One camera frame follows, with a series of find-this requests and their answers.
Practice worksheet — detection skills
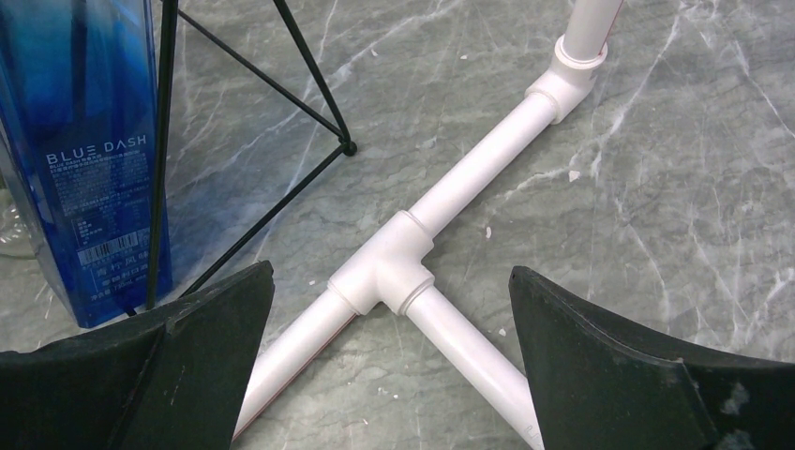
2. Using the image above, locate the black wire wine rack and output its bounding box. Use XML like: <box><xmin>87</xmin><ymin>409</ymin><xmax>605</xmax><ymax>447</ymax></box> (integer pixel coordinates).
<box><xmin>144</xmin><ymin>0</ymin><xmax>358</xmax><ymax>311</ymax></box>

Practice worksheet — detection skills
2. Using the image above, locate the clear glass bottle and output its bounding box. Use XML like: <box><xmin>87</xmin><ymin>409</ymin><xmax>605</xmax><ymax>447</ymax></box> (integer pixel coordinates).
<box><xmin>1</xmin><ymin>187</ymin><xmax>35</xmax><ymax>260</ymax></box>

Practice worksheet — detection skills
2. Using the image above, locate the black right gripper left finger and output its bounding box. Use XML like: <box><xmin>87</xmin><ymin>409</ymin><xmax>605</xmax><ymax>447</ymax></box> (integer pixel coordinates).
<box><xmin>1</xmin><ymin>261</ymin><xmax>275</xmax><ymax>449</ymax></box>

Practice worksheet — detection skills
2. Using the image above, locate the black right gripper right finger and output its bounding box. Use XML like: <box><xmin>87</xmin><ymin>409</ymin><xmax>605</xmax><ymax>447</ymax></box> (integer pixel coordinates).
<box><xmin>508</xmin><ymin>266</ymin><xmax>794</xmax><ymax>449</ymax></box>

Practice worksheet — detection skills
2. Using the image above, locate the white PVC pipe frame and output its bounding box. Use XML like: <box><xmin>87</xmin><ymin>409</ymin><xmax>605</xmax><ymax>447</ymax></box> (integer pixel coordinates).
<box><xmin>232</xmin><ymin>0</ymin><xmax>625</xmax><ymax>450</ymax></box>

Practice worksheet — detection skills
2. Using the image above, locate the blue square glass bottle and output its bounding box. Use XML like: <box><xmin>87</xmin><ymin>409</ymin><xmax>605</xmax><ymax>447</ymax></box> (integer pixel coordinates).
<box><xmin>1</xmin><ymin>1</ymin><xmax>157</xmax><ymax>328</ymax></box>

